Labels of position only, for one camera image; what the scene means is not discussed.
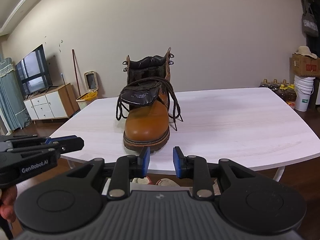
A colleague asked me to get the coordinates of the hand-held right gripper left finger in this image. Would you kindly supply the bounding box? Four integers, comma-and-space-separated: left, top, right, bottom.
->
65, 147, 151, 200

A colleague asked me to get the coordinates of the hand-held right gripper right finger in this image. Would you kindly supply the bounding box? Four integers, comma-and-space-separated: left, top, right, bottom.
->
172, 146, 253, 200

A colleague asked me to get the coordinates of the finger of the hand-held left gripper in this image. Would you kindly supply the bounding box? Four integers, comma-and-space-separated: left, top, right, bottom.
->
5, 137, 85, 155
0, 134, 78, 148

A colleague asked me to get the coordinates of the brown leather boot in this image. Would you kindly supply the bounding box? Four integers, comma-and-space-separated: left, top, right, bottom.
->
122, 47, 175, 153

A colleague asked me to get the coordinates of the dark brown shoelace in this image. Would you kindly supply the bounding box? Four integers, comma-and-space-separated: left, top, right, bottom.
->
115, 77, 184, 132

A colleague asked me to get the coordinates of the person's left hand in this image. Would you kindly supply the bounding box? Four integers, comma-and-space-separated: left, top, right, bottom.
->
0, 185, 17, 224

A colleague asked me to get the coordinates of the white slipper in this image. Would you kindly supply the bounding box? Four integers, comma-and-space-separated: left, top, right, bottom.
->
156, 177, 180, 187
132, 176, 153, 184

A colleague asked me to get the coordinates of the white wooden tv cabinet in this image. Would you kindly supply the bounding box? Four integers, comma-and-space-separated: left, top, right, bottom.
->
23, 82, 80, 124

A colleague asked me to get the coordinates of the beige trash bin yellow bag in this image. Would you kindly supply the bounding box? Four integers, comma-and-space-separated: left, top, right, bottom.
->
76, 71, 99, 103

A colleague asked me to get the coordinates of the wooden broom stick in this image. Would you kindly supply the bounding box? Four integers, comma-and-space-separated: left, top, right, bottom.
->
72, 49, 82, 98

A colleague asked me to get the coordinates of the teal curtain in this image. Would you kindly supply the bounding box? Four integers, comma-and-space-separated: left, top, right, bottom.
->
0, 57, 32, 133

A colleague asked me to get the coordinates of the flat screen television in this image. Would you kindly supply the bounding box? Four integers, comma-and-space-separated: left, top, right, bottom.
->
15, 44, 53, 98

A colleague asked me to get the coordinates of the white table leg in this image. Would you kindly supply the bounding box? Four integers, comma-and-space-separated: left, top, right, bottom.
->
274, 166, 287, 183

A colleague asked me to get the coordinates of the stack of white buckets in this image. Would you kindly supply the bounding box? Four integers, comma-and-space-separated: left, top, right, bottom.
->
294, 74, 316, 112

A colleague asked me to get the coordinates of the brown cardboard box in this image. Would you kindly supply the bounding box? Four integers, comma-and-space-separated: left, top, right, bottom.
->
289, 54, 320, 78

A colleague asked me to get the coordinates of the beige sun hat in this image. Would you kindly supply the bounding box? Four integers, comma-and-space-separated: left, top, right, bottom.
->
294, 46, 320, 59

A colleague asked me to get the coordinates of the dark hanging coat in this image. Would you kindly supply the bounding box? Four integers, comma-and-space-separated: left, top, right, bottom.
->
306, 34, 320, 55

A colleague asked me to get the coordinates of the grey hanging bag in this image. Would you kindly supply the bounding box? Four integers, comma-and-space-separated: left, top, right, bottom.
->
301, 5, 319, 37

